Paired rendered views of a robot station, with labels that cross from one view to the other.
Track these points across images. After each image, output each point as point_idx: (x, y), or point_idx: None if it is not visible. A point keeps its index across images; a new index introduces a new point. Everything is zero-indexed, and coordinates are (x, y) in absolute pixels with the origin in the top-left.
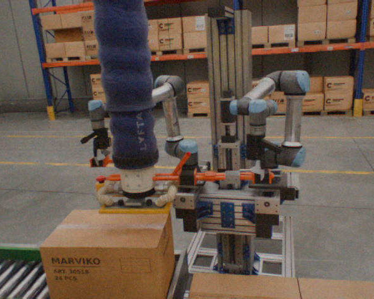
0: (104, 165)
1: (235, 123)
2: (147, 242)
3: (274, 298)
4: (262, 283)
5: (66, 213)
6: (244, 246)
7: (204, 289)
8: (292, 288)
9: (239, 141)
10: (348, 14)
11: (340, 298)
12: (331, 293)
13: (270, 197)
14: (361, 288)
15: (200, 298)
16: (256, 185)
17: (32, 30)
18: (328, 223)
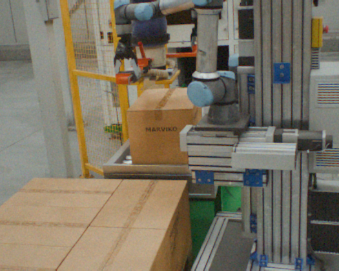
0: (192, 51)
1: (246, 41)
2: (134, 108)
3: (137, 214)
4: (161, 210)
5: None
6: (255, 215)
7: (159, 185)
8: (148, 224)
9: (248, 67)
10: None
11: (125, 249)
12: (133, 245)
13: (186, 130)
14: (136, 266)
15: (148, 184)
16: (204, 116)
17: None
18: None
